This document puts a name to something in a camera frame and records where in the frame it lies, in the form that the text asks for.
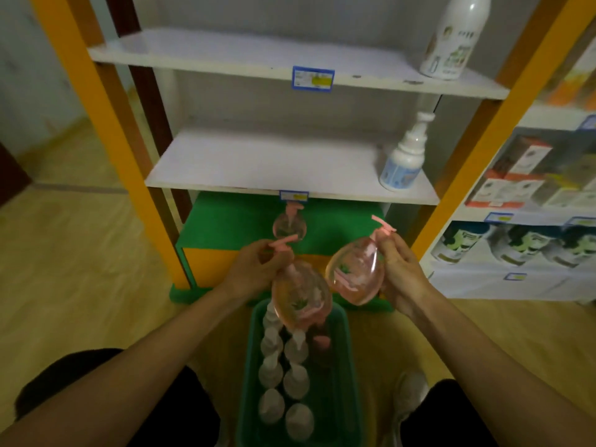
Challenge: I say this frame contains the person's left hand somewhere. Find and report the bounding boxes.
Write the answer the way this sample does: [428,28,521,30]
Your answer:
[223,238,295,301]

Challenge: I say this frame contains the person's right hand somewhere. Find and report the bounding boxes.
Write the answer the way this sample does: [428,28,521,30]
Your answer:
[375,230,437,318]

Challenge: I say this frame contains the pink pump bottle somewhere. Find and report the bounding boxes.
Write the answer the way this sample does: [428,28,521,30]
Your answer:
[326,215,397,307]
[272,201,308,242]
[269,235,334,332]

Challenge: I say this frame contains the person's right forearm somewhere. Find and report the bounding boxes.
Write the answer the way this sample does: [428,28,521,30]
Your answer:
[396,288,596,447]

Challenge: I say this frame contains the person's left forearm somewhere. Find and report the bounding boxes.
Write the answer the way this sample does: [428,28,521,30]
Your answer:
[0,281,252,447]

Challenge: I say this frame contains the green shelf base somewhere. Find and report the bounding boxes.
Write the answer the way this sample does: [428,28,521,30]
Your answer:
[170,191,396,313]

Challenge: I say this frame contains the white packet dark green print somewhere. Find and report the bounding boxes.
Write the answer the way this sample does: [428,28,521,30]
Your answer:
[431,222,490,265]
[542,226,596,269]
[491,224,562,267]

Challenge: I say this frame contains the white blue-label spray bottle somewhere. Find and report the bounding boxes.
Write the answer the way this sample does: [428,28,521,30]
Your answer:
[378,111,436,192]

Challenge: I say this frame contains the white shelf board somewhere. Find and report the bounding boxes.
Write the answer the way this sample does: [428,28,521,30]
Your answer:
[145,128,440,206]
[88,28,510,100]

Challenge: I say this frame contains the white display shelf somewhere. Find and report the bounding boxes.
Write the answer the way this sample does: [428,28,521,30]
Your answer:
[419,102,596,303]

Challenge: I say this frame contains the group of white spray bottles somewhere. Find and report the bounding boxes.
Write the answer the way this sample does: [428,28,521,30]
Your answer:
[257,300,316,442]

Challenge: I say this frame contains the white red-base box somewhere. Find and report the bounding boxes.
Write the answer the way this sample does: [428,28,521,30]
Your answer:
[466,171,545,209]

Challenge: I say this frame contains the green plastic basket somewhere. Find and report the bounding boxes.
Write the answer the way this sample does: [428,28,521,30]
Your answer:
[235,298,365,447]

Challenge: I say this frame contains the white shoe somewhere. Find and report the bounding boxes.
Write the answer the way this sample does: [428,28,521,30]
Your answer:
[393,370,429,434]

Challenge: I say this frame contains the white orange box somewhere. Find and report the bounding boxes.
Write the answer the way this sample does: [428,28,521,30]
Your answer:
[494,135,554,176]

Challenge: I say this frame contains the pale yellow box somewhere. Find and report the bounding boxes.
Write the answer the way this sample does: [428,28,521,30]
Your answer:
[531,174,580,208]
[566,153,596,210]

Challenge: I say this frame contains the large white bottle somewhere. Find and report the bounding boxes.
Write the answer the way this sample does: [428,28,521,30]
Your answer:
[419,0,492,81]

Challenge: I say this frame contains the orange packets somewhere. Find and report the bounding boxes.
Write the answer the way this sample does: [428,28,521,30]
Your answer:
[540,23,596,112]

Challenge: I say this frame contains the black trousers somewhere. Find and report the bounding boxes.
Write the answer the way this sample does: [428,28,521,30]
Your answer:
[14,348,499,447]

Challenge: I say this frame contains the orange shelf frame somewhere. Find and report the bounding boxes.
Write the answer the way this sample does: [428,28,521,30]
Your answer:
[28,0,596,303]

